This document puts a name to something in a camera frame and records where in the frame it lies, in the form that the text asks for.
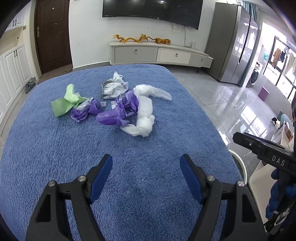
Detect purple plastic bag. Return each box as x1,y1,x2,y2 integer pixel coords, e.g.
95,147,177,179
96,90,139,126

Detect white round trash bin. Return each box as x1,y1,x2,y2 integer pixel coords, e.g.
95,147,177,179
229,149,247,184

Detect right blue white gloved hand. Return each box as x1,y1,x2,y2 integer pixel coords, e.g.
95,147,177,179
264,169,295,238

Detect white coffee table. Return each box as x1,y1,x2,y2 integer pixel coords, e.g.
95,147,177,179
248,122,294,223

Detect blue fluffy rug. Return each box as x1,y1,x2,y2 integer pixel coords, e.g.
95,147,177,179
1,65,241,240

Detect purple stool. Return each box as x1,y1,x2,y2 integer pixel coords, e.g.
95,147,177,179
258,86,269,101

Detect small purple wrapper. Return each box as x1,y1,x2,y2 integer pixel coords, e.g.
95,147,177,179
70,97,106,123

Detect green crumpled paper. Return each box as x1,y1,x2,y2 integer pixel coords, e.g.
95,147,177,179
51,84,87,117

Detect washing machine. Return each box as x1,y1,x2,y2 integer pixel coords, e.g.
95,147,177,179
249,62,260,84

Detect grey white printed wrapper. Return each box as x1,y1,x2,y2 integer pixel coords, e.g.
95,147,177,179
101,71,129,99

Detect white plastic bag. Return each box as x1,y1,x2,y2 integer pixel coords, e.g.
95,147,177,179
120,84,172,137

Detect grey slipper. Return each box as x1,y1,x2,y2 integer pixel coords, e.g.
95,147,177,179
25,81,36,94

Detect grey refrigerator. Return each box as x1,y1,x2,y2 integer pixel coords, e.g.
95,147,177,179
205,2,258,87

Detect white tv cabinet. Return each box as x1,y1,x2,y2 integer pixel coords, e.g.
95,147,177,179
109,42,213,68

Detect golden dragon ornament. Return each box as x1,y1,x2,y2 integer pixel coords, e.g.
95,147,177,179
112,34,171,45

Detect dark brown door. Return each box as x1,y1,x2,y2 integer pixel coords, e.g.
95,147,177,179
35,0,72,74

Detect white wall cupboards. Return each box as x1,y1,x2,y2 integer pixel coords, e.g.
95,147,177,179
1,9,32,121

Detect black wall television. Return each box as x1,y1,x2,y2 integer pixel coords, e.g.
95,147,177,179
102,0,203,30

